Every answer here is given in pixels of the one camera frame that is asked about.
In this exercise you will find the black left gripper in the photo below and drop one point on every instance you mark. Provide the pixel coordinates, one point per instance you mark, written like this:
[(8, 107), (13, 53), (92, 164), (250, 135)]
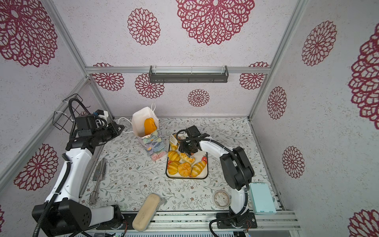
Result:
[(112, 126)]

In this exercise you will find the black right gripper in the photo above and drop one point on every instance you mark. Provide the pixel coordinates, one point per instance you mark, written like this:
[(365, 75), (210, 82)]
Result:
[(183, 147)]

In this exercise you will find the white metal serving tongs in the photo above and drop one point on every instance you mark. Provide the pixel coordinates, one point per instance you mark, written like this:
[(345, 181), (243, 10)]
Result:
[(179, 137)]

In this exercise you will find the floral paper gift bag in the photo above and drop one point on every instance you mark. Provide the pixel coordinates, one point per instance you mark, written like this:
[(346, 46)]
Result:
[(153, 143)]

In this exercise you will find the long twisted orange bread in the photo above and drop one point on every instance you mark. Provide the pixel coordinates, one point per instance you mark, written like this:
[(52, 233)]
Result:
[(150, 126)]

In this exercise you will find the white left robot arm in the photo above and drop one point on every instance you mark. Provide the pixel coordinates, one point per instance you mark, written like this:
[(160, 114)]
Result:
[(62, 213)]

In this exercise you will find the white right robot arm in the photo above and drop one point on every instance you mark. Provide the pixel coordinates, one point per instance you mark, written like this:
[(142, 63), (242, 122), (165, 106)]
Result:
[(238, 174)]

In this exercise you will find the flaky pastry middle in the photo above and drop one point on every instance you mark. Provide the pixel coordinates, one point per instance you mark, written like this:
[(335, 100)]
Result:
[(187, 159)]

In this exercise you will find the white strawberry serving tray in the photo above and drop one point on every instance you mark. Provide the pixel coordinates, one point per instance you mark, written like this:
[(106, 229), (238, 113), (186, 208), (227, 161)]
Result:
[(198, 157)]

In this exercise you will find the round tape roll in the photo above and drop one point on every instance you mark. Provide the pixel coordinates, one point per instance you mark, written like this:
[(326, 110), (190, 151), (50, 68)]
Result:
[(221, 199)]

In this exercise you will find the beige long baguette loaf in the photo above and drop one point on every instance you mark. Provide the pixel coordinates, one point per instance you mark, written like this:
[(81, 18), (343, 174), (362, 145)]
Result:
[(146, 212)]

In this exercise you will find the mint green box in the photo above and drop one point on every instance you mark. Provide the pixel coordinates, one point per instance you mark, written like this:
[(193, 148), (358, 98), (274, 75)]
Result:
[(261, 198)]

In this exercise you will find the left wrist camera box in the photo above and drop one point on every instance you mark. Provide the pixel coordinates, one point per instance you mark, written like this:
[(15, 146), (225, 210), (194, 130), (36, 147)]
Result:
[(87, 124)]

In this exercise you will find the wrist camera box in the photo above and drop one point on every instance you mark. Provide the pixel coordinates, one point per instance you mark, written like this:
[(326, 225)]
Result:
[(87, 124), (192, 132)]

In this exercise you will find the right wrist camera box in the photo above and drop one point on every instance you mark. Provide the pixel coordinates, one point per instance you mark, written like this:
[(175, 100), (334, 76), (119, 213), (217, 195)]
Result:
[(192, 132)]

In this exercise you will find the black wire wall basket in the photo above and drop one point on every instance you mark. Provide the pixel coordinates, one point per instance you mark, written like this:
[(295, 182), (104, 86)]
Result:
[(62, 119)]

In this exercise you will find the black wall shelf rack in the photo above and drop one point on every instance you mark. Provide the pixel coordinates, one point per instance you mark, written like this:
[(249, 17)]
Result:
[(191, 76)]

